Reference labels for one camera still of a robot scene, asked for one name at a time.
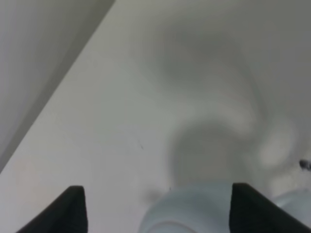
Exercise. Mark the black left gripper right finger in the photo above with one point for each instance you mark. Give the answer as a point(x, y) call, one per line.
point(252, 212)

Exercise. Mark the light blue porcelain teapot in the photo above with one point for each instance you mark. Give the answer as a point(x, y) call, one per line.
point(204, 208)

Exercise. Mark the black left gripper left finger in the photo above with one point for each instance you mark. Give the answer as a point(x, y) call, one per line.
point(66, 214)

